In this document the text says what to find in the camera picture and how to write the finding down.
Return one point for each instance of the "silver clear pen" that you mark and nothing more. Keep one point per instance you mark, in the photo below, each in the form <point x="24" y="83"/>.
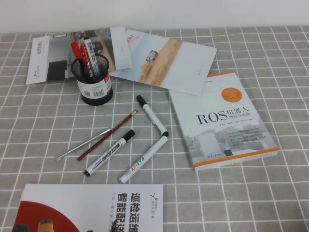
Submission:
<point x="84" y="145"/>

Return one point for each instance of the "red barrel marker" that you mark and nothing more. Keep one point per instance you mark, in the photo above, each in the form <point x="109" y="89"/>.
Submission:
<point x="85" y="56"/>

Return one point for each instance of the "office photo brochure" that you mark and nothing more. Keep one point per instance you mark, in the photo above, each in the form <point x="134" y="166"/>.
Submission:
<point x="58" y="48"/>

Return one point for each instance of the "white board marker black cap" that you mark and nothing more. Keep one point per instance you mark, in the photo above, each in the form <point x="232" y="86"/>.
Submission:
<point x="108" y="153"/>

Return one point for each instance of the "barcode label marker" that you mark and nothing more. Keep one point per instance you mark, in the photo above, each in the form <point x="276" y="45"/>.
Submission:
<point x="91" y="50"/>

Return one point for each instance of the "red black striped pencil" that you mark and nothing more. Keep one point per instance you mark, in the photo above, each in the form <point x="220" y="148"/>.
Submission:
<point x="108" y="134"/>

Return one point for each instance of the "grey checked tablecloth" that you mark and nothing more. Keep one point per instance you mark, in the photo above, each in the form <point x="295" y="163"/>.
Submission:
<point x="241" y="198"/>

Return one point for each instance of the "red capped pen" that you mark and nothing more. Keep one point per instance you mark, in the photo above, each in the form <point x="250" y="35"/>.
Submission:
<point x="75" y="49"/>

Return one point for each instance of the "ROS robot book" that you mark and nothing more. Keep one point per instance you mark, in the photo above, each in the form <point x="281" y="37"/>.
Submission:
<point x="224" y="125"/>

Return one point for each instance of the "desert car brochure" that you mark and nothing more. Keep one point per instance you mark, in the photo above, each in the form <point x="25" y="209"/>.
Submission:
<point x="183" y="70"/>

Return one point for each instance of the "red white AgileX brochure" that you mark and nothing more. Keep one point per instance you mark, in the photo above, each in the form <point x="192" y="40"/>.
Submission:
<point x="96" y="205"/>

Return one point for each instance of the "black mesh pen holder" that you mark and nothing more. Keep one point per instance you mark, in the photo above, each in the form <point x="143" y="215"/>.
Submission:
<point x="95" y="93"/>

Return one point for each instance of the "white paint marker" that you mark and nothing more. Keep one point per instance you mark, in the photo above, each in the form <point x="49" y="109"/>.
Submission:
<point x="142" y="159"/>

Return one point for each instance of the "white pen black cap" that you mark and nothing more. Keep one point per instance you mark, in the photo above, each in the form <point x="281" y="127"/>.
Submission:
<point x="152" y="114"/>

